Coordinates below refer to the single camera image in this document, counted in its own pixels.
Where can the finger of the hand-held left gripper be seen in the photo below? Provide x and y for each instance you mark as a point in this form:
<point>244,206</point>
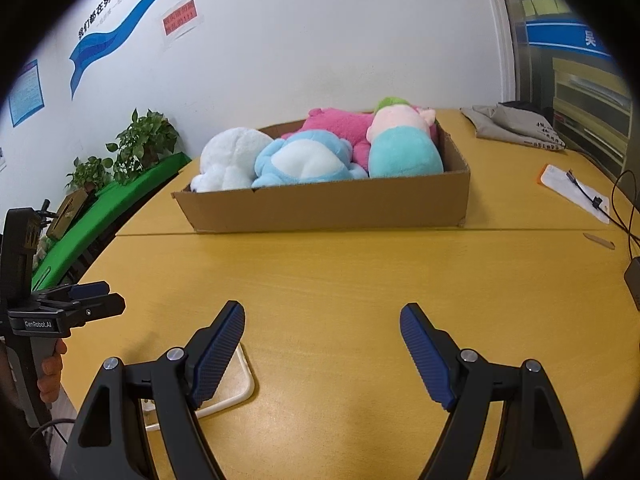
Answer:
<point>95,310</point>
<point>85,290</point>

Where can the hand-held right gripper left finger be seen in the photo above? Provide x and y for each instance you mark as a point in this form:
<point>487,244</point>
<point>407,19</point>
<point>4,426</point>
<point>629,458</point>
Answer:
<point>217,355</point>

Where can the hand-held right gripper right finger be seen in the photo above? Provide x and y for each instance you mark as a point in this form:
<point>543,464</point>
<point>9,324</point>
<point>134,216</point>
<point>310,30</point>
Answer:
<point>430,355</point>

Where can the cardboard box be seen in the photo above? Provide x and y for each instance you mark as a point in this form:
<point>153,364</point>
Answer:
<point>325,205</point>

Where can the white plush toy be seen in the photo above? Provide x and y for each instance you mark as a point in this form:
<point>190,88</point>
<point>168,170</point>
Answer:
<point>230,157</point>

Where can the teal and pink plush toy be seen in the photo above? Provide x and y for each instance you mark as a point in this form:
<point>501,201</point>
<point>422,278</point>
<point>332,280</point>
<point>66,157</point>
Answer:
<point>402,152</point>

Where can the light blue plush toy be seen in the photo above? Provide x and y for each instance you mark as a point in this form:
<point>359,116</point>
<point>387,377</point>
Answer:
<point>300,157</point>

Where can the pink plush bear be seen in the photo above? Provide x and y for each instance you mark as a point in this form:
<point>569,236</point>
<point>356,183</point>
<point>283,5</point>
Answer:
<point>330,121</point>

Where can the person's left hand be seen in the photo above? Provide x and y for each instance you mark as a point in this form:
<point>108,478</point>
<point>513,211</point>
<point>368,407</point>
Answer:
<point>52,375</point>

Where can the brown planter box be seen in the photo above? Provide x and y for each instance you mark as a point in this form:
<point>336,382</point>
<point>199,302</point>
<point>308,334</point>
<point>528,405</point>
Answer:
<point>67,212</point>

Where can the small green potted plant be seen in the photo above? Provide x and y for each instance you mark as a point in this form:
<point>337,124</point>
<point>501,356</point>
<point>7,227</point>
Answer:
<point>90,172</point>

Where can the large green potted plant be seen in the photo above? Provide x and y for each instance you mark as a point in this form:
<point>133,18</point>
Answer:
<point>147,140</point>

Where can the small wooden stick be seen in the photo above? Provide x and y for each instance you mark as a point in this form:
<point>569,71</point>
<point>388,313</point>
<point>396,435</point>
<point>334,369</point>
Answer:
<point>599,240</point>

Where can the white paper with orange edge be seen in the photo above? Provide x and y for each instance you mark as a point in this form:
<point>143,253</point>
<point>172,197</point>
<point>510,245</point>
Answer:
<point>560,182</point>

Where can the black power adapter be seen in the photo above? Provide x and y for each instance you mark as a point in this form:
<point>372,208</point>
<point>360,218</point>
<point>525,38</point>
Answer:
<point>634,282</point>

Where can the grey cloth bag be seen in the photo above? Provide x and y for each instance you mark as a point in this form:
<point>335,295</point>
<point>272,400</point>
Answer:
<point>515,125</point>

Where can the yellow shelf behind glass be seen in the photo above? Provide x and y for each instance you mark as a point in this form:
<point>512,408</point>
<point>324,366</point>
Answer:
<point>590,105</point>

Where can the blue window banner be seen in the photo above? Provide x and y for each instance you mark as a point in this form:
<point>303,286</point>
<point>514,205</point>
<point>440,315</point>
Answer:
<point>565,37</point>

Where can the blue framed wall poster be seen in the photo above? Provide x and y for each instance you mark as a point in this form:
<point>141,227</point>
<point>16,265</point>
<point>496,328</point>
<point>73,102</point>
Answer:
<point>27,92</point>

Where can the blue wave wall decal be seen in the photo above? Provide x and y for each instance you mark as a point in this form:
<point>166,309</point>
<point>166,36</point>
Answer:
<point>100,45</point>

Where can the red wall notice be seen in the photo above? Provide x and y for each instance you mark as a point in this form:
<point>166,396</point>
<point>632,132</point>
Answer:
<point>182,21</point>

